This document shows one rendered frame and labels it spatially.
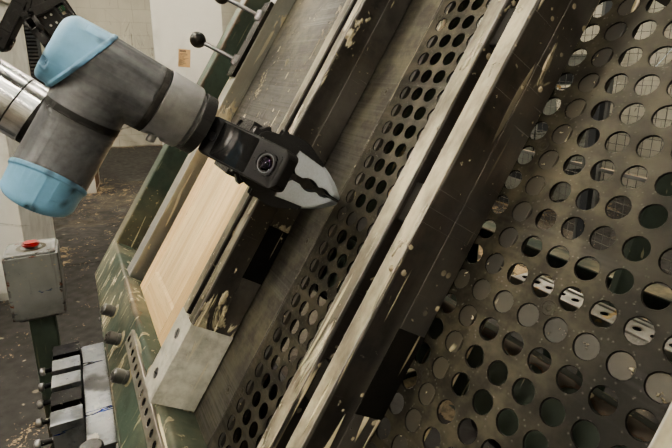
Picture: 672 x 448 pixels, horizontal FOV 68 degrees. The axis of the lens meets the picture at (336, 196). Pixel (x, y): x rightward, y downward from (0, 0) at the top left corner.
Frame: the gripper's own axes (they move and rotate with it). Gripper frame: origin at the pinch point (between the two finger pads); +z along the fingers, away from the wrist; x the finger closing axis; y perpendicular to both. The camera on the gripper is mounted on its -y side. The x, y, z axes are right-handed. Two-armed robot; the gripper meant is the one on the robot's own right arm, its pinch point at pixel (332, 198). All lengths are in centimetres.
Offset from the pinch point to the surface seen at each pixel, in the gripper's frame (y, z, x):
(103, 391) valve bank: 43, 0, 57
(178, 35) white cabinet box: 408, 31, -57
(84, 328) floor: 219, 35, 127
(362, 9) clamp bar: 10.8, -4.6, -25.9
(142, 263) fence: 62, 0, 35
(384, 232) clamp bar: -18.9, -4.7, 0.4
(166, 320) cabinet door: 32.8, 0.9, 35.1
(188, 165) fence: 63, -1, 10
